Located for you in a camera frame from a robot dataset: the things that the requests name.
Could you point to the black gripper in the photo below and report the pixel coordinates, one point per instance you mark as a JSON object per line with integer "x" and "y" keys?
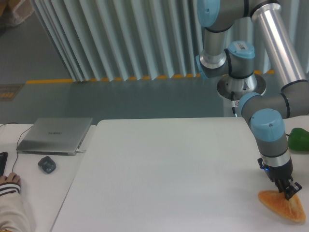
{"x": 282, "y": 176}

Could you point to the triangular golden bread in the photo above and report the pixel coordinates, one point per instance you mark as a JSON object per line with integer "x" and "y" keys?
{"x": 291, "y": 209}

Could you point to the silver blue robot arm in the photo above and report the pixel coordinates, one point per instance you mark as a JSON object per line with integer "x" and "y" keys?
{"x": 264, "y": 115}

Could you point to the cream sleeved forearm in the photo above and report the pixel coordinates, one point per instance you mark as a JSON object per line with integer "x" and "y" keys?
{"x": 13, "y": 217}

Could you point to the person's hand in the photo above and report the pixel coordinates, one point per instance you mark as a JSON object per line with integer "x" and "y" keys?
{"x": 11, "y": 178}

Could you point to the green bell pepper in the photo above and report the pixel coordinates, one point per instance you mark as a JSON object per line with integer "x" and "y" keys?
{"x": 298, "y": 140}

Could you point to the silver closed laptop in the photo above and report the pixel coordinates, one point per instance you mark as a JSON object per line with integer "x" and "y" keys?
{"x": 55, "y": 136}

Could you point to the white folding partition screen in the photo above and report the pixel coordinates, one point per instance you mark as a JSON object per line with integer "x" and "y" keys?
{"x": 120, "y": 39}

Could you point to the black keyboard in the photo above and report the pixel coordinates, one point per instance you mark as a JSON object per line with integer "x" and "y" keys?
{"x": 3, "y": 160}

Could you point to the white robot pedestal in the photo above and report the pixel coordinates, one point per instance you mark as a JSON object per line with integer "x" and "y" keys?
{"x": 231, "y": 108}

